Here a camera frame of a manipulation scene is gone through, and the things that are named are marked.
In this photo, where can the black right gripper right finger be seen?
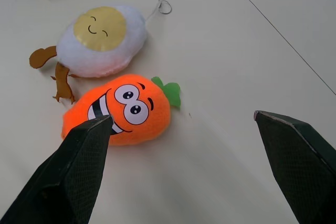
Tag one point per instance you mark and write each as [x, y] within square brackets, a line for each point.
[296, 161]

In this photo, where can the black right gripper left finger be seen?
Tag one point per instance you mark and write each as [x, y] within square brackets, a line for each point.
[65, 171]

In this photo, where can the white egg plush toy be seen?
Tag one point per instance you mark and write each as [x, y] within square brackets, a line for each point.
[99, 53]

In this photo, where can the orange carrot plush toy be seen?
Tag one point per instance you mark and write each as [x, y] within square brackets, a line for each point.
[155, 127]

